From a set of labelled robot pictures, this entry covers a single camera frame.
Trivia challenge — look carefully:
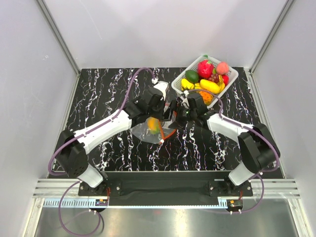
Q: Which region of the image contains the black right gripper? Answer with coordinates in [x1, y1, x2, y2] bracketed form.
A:
[158, 100, 197, 131]

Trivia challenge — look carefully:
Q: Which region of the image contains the yellow orange papaya toy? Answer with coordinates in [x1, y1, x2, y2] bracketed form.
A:
[147, 117, 160, 134]

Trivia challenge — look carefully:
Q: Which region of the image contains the clear zip top bag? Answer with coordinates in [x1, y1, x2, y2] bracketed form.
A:
[130, 102, 176, 144]

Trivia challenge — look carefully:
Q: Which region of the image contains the green avocado toy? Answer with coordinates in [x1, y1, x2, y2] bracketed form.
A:
[185, 70, 199, 84]

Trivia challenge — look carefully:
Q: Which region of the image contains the pink peach toy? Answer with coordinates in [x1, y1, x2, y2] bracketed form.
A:
[216, 62, 229, 75]

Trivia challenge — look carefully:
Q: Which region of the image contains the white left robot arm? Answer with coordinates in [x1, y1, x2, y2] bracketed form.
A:
[56, 86, 167, 196]

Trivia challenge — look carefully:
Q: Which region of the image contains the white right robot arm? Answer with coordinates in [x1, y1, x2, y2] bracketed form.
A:
[162, 92, 280, 196]

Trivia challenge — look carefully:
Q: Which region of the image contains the orange pineapple toy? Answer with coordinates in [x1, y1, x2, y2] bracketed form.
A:
[199, 91, 213, 106]

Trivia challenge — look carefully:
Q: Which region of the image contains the yellow banana toy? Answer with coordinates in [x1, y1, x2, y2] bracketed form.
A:
[217, 75, 225, 93]

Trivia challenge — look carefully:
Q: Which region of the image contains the purple grape bunch toy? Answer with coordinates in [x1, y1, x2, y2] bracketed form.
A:
[208, 74, 219, 83]

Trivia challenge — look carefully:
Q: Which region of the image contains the red dragon fruit toy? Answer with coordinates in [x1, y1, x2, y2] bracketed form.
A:
[197, 60, 214, 79]

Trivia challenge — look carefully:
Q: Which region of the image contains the red strawberry toy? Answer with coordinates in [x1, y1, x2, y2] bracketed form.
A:
[222, 75, 229, 86]

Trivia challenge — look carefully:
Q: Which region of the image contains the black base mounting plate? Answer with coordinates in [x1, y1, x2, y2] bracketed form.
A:
[79, 171, 253, 208]

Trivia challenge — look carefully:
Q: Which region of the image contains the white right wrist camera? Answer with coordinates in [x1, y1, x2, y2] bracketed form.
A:
[180, 90, 189, 108]

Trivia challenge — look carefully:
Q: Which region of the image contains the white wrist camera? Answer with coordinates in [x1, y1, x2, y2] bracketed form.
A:
[152, 79, 169, 100]
[180, 90, 189, 108]

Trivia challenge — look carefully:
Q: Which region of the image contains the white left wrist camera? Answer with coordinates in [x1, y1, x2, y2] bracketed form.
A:
[152, 79, 169, 100]

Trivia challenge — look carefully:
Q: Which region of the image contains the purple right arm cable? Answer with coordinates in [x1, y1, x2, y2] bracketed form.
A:
[184, 89, 281, 214]

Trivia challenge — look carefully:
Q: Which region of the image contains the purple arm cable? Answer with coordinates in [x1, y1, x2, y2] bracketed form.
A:
[47, 67, 158, 235]
[184, 89, 281, 214]

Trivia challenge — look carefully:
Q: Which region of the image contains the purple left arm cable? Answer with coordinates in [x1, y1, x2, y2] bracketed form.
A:
[47, 67, 158, 235]

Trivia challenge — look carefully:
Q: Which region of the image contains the aluminium frame rail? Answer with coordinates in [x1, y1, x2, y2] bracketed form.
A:
[250, 179, 300, 199]

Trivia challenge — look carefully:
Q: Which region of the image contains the white slotted cable duct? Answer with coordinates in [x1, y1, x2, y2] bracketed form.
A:
[43, 198, 108, 208]

